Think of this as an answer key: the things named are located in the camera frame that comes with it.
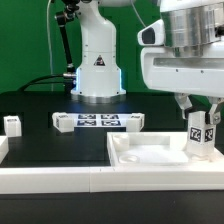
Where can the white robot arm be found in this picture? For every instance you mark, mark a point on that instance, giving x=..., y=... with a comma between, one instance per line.
x=183, y=52

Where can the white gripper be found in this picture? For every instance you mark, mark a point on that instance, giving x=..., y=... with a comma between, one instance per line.
x=203, y=76

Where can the white square table top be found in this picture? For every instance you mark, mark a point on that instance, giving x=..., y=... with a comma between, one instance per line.
x=145, y=149

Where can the marker sheet with tags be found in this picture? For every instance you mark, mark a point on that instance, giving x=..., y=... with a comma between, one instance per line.
x=99, y=120

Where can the white U-shaped fence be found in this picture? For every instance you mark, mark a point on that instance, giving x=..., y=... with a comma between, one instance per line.
x=111, y=178

